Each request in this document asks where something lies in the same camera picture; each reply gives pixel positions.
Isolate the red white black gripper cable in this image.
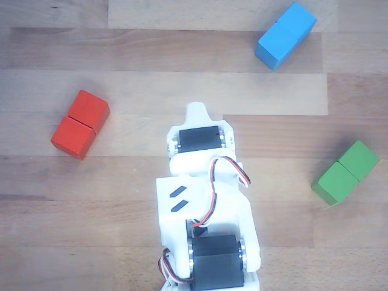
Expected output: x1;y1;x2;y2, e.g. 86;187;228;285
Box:
189;155;252;229

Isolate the green long block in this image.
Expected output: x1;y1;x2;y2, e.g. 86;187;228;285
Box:
310;139;381;206

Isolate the red long block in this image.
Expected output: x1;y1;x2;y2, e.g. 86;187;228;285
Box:
50;89;111;161

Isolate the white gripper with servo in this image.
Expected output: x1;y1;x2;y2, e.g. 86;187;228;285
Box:
165;102;244;182

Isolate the white robot arm with base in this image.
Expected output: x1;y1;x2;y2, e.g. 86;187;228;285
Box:
155;174;262;291

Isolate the light blue long block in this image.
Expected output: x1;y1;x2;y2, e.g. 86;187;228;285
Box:
253;1;318;71

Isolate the red white black arm cable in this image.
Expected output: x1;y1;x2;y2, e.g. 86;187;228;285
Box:
158;247;195;286

